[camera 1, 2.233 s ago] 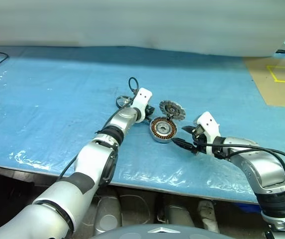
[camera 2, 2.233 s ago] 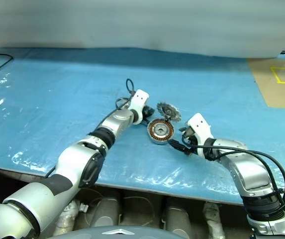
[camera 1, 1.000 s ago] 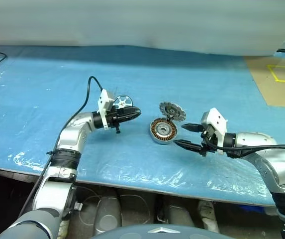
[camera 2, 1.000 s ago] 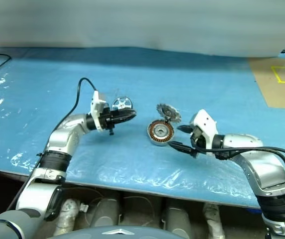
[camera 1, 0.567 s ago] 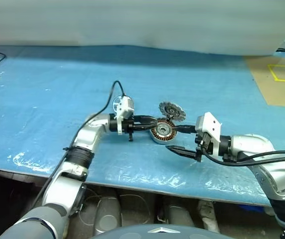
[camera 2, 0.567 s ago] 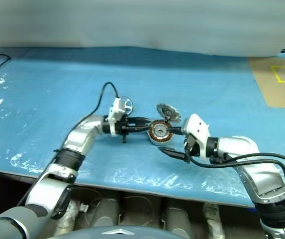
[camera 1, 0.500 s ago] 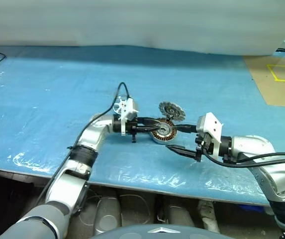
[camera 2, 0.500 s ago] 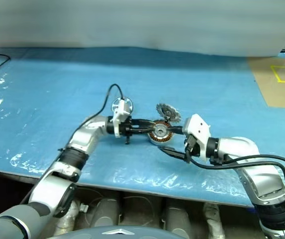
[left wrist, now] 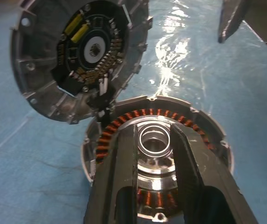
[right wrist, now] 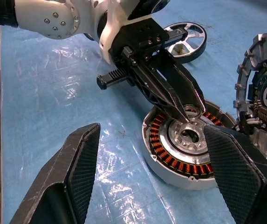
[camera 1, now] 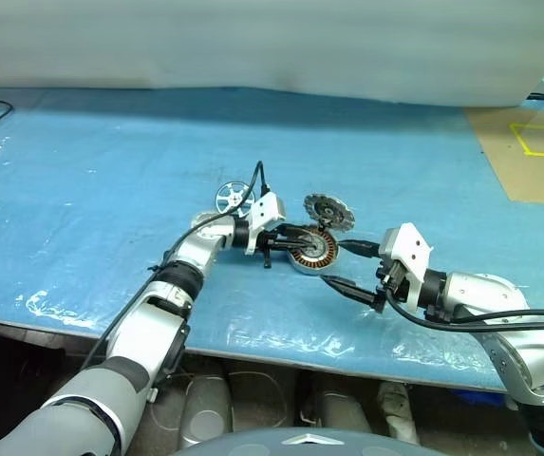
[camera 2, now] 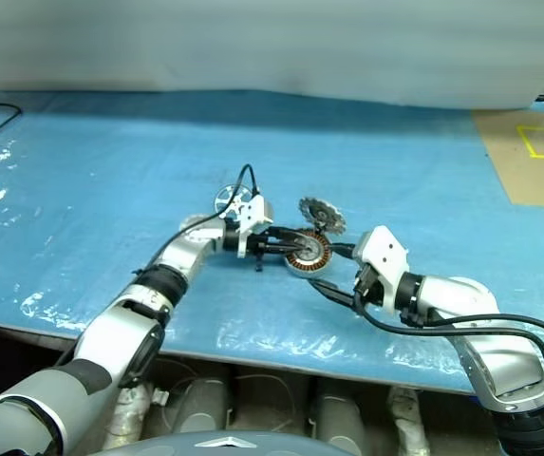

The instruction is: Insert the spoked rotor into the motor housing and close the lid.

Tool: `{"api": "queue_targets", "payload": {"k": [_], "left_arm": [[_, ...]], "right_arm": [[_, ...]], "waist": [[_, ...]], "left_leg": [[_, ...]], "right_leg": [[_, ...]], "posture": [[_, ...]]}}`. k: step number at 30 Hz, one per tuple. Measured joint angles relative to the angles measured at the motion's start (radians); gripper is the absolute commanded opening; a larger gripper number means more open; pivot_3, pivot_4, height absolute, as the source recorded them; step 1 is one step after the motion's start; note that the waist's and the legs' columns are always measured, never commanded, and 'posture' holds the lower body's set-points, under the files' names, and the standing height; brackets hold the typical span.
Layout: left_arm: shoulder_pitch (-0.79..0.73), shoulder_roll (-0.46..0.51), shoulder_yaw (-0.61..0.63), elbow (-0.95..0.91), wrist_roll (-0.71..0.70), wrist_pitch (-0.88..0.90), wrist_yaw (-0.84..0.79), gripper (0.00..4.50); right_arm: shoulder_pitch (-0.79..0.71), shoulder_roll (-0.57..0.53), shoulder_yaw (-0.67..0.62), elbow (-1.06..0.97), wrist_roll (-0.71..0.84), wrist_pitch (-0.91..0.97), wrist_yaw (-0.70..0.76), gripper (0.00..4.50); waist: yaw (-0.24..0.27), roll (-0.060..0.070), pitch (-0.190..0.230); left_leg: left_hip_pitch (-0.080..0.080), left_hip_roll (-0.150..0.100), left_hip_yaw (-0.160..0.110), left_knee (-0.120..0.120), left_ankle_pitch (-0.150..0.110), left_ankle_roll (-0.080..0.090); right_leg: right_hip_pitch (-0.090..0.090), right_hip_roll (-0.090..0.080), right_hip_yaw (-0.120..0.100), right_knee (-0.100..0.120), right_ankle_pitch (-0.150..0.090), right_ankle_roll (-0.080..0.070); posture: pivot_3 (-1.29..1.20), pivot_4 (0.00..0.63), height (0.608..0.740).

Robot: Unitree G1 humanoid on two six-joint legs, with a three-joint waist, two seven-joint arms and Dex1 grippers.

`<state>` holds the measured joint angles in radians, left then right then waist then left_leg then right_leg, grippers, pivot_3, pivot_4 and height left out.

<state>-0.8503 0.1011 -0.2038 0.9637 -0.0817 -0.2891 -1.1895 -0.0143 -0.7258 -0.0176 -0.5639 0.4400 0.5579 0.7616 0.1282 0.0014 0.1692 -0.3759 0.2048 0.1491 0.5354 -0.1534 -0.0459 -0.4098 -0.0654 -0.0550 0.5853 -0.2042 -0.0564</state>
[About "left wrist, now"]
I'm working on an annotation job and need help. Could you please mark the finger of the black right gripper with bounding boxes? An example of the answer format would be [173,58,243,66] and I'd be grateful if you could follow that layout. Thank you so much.
[218,0,248,44]

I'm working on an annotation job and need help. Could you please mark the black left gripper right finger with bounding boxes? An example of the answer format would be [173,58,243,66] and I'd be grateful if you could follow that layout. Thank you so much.
[170,125,260,224]

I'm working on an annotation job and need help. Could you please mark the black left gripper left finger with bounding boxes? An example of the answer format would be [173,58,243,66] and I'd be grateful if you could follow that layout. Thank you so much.
[83,125,139,224]

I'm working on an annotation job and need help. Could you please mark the silver motor housing copper windings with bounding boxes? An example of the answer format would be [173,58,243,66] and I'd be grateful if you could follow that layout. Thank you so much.
[81,94,234,224]

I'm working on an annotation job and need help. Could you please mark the blue plastic table cover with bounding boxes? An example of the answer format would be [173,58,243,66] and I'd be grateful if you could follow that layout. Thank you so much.
[0,0,267,224]

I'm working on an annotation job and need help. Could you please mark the grey toothed gear disc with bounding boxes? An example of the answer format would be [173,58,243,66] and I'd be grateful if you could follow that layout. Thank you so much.
[8,0,154,126]

